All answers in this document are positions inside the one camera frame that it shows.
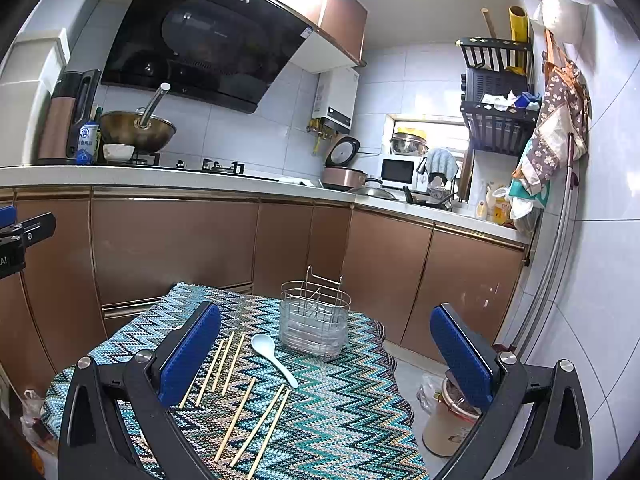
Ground white microwave oven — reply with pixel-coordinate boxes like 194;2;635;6
381;157;416;188

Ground zigzag knitted table cloth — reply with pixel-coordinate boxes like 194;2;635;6
42;283;427;479

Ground brass wok with handle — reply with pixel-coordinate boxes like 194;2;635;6
99;82;177;154

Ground pink rice cooker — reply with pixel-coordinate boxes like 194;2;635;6
320;133;368;192

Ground yellow roll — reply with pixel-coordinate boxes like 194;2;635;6
509;6;529;73

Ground bucket with red rim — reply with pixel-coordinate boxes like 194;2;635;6
419;375;482;458

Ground steel pot lid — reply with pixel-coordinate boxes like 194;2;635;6
350;178;398;202

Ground black range hood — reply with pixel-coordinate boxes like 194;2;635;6
102;0;312;114

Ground light blue ceramic spoon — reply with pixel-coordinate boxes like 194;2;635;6
250;334;298;388

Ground wire and plastic utensil holder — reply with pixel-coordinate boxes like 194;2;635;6
278;264;353;362

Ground gas stove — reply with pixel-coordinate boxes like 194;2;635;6
111;152;278;182

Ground black wall rack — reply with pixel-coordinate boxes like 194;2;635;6
457;37;538;156

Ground white appliance box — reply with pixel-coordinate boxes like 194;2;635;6
0;27;70;167

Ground patterned hanging apron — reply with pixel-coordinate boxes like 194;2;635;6
509;30;591;221

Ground white bowl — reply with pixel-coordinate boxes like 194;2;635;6
102;143;136;162

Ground yellow bottle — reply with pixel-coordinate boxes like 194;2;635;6
492;188;511;226

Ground white gas water heater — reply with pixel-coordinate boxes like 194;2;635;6
311;67;359;130

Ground blue label bottle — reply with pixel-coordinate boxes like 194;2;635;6
75;122;101;165

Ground brown lower cabinets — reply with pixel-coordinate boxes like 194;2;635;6
1;188;525;392

